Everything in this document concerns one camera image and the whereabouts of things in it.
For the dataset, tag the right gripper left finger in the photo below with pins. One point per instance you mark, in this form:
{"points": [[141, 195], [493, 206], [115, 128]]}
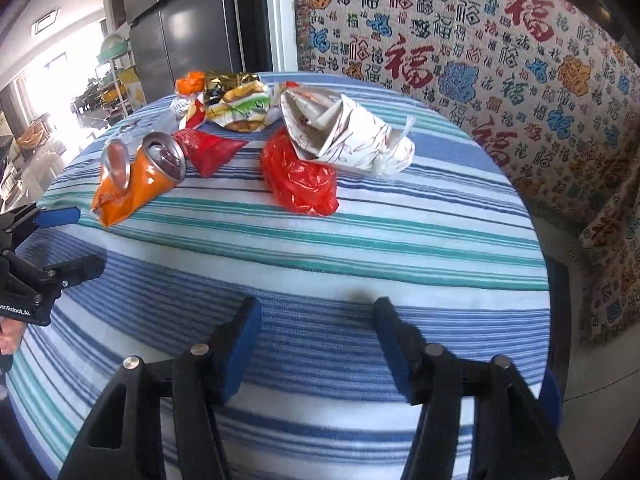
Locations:
{"points": [[207, 376]]}

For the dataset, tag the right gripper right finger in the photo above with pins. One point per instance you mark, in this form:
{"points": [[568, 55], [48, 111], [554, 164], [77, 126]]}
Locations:
{"points": [[428, 375]]}

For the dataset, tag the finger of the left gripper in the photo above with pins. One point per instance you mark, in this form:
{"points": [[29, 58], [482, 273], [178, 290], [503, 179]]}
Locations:
{"points": [[19, 223], [71, 272]]}

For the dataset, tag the orange snack bag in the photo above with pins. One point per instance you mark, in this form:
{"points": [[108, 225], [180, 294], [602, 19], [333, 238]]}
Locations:
{"points": [[129, 182]]}

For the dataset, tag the clear plastic wrapper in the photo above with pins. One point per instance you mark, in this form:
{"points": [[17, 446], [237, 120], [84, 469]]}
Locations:
{"points": [[132, 130]]}

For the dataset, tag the red plastic wrapper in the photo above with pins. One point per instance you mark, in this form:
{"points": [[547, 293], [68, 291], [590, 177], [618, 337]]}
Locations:
{"points": [[206, 152]]}

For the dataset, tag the red white snack wrapper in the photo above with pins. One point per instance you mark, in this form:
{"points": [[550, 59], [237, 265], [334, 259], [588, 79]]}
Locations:
{"points": [[195, 116]]}

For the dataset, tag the red plastic bag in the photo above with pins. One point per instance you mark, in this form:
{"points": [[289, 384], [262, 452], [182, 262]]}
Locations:
{"points": [[298, 186]]}

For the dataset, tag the orange plastic bag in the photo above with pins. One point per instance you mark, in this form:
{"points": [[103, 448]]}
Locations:
{"points": [[192, 83]]}

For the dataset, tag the gold foil wrapper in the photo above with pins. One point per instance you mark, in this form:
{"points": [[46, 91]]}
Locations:
{"points": [[217, 84]]}

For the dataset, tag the burger print wrapper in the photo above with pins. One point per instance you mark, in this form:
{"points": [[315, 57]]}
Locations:
{"points": [[241, 109]]}

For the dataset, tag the white patterned paper bag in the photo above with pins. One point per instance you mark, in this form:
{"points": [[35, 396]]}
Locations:
{"points": [[332, 129]]}

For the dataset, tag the person's left hand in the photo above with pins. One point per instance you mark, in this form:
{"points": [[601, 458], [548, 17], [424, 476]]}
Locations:
{"points": [[11, 334]]}

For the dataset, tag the striped blue tablecloth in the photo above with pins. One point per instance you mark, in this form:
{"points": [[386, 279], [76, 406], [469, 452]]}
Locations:
{"points": [[448, 241]]}

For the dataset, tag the white storage rack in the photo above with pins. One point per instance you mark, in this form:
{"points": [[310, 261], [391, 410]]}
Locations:
{"points": [[114, 48]]}

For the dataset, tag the yellow cardboard box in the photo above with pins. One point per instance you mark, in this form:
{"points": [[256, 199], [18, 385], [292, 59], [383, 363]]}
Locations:
{"points": [[130, 79]]}

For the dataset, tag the grey refrigerator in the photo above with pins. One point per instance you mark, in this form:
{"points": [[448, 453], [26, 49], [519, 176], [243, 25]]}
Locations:
{"points": [[171, 38]]}

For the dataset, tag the patterned fu character cloth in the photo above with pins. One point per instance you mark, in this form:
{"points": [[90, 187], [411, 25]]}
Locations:
{"points": [[545, 90]]}

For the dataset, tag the black wok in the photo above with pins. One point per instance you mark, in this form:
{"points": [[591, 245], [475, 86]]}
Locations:
{"points": [[599, 13]]}

